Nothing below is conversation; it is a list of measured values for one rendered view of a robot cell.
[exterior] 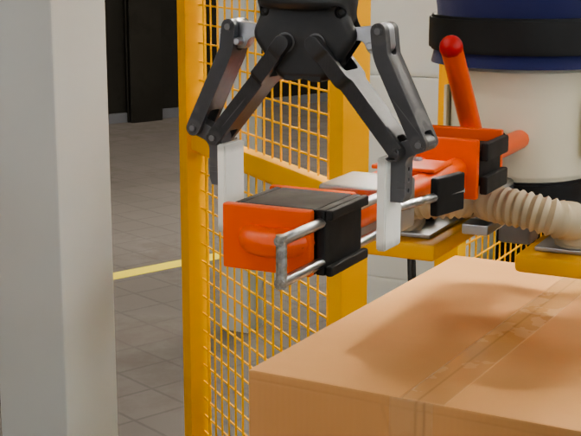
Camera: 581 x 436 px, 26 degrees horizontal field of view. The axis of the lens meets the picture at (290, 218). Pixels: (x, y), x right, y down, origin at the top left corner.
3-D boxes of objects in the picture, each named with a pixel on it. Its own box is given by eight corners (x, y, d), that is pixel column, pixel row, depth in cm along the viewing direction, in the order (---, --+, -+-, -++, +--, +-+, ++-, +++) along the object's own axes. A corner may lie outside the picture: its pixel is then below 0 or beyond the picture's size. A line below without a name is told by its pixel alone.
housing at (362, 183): (347, 219, 114) (347, 169, 113) (418, 226, 111) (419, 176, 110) (314, 234, 108) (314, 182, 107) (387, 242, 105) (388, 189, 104)
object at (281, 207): (273, 243, 103) (273, 183, 102) (356, 253, 100) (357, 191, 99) (222, 266, 95) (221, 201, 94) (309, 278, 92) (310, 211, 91)
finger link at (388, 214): (392, 151, 94) (402, 152, 94) (391, 242, 96) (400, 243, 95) (376, 157, 92) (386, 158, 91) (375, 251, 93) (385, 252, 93)
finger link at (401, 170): (398, 131, 93) (436, 134, 92) (397, 198, 94) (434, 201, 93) (390, 133, 92) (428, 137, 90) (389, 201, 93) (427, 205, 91)
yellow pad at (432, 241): (451, 200, 173) (452, 164, 172) (522, 207, 169) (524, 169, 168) (351, 253, 143) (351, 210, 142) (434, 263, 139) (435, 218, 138)
